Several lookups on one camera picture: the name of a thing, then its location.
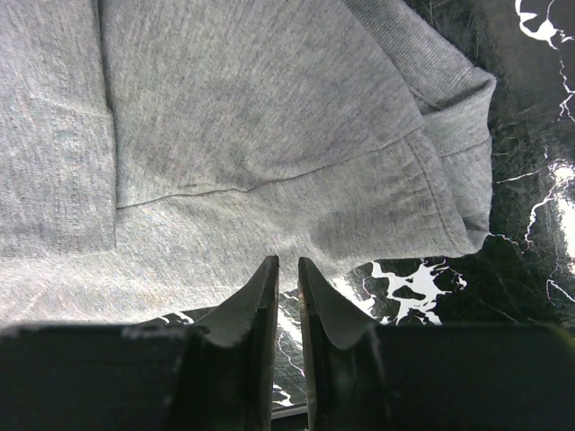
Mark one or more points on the grey t-shirt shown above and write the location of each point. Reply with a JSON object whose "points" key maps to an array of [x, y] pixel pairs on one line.
{"points": [[154, 152]]}

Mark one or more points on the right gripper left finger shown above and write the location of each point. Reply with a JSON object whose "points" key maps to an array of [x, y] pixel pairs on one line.
{"points": [[213, 374]]}

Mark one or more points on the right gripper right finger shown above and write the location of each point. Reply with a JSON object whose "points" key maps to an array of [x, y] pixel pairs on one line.
{"points": [[363, 375]]}

